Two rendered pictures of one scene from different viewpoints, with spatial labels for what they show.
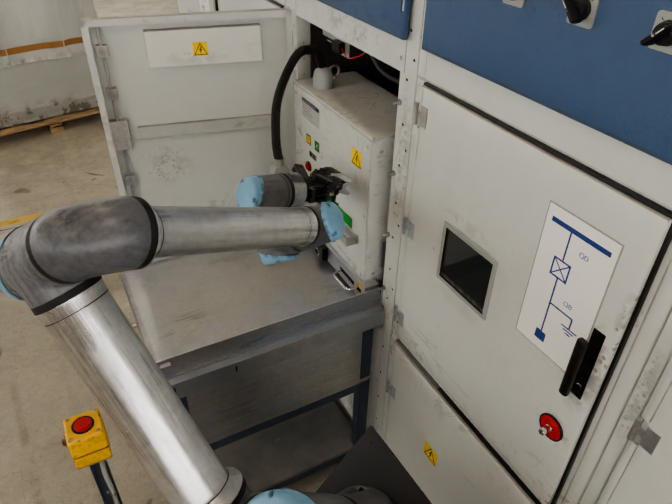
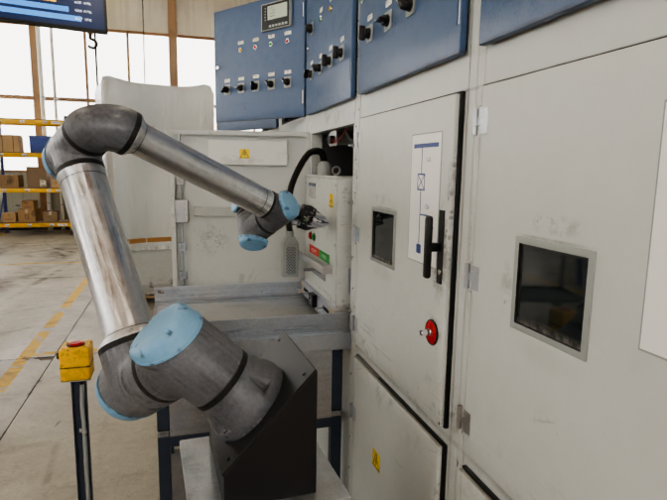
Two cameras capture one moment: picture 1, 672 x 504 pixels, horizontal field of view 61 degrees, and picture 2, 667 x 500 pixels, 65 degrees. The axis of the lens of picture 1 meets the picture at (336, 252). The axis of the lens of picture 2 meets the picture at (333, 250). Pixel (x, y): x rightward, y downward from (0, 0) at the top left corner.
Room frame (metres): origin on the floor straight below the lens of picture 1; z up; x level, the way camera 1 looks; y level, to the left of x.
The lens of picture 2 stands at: (-0.46, -0.46, 1.42)
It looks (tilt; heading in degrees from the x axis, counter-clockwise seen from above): 9 degrees down; 12
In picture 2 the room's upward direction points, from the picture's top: 1 degrees clockwise
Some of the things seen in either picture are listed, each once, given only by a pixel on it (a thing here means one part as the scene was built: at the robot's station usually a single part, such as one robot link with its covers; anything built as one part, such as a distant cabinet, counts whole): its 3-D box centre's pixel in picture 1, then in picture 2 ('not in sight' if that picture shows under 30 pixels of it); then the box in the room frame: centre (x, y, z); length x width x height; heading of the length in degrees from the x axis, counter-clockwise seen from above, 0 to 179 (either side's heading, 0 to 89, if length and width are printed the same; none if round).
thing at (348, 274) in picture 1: (330, 247); (321, 299); (1.56, 0.02, 0.89); 0.54 x 0.05 x 0.06; 28
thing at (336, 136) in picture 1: (326, 181); (318, 237); (1.56, 0.03, 1.15); 0.48 x 0.01 x 0.48; 28
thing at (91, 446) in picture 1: (87, 438); (76, 360); (0.83, 0.58, 0.85); 0.08 x 0.08 x 0.10; 29
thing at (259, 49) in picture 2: not in sight; (254, 61); (2.03, 0.47, 1.93); 0.63 x 0.06 x 0.55; 63
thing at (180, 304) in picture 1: (244, 291); (243, 322); (1.41, 0.29, 0.82); 0.68 x 0.62 x 0.06; 119
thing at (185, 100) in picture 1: (205, 127); (242, 213); (1.81, 0.45, 1.21); 0.63 x 0.07 x 0.74; 107
